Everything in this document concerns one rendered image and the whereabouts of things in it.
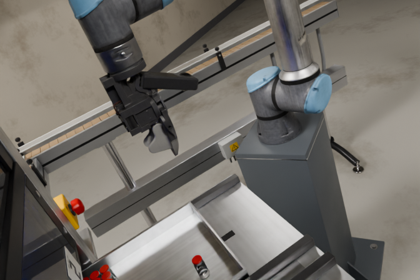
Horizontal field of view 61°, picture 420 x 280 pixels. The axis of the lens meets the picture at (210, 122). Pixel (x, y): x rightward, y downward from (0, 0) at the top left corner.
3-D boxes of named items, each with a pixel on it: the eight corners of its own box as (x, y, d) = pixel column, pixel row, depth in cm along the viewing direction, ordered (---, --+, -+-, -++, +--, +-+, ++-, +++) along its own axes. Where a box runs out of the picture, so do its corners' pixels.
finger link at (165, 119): (164, 137, 72) (146, 100, 68) (172, 132, 73) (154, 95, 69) (172, 144, 68) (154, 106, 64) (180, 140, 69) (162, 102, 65)
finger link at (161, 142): (156, 165, 73) (137, 129, 69) (180, 151, 75) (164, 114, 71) (160, 172, 70) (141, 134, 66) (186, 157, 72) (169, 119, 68)
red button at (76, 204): (73, 222, 86) (64, 210, 84) (71, 213, 89) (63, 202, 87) (87, 213, 87) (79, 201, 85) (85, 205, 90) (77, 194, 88)
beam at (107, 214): (97, 238, 166) (84, 220, 161) (94, 229, 173) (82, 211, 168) (348, 84, 208) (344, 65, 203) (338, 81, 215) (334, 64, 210)
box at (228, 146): (227, 160, 180) (221, 145, 176) (222, 156, 184) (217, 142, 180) (246, 148, 183) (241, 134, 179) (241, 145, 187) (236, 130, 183)
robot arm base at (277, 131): (266, 120, 132) (259, 97, 128) (306, 119, 124) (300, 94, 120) (252, 144, 122) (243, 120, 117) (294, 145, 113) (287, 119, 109)
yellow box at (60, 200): (51, 245, 83) (34, 224, 80) (50, 229, 90) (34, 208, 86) (81, 227, 85) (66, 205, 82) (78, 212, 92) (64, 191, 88)
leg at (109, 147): (165, 262, 187) (95, 146, 153) (160, 252, 195) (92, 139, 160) (180, 253, 189) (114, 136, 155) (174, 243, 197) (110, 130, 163)
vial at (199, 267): (202, 280, 70) (194, 267, 68) (197, 274, 72) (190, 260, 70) (211, 274, 70) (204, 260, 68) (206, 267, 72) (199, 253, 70)
